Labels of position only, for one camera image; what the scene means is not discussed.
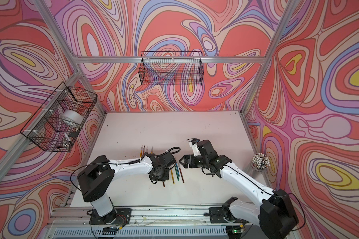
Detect black wire basket back wall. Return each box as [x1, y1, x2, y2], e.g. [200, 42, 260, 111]
[138, 50, 204, 86]

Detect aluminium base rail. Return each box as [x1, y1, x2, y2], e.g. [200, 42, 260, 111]
[44, 204, 291, 239]

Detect clear cup of craft knives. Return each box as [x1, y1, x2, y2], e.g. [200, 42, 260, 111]
[251, 153, 270, 171]

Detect black wire basket left wall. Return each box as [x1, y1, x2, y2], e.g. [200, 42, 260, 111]
[21, 82, 97, 152]

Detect white tape roll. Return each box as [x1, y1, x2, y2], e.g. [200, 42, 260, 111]
[59, 110, 84, 127]

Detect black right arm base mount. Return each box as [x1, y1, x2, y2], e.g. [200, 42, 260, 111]
[203, 197, 248, 225]

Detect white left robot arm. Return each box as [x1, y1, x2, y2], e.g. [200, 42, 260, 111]
[77, 151, 176, 217]

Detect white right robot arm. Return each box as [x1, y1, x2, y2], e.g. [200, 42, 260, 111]
[180, 138, 299, 239]

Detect green capped knife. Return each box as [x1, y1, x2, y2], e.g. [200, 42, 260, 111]
[174, 164, 180, 181]

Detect black wire basket wall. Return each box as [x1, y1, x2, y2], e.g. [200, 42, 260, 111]
[21, 82, 97, 152]
[138, 50, 204, 86]

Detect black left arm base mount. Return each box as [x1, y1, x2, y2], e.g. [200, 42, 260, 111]
[87, 197, 132, 227]

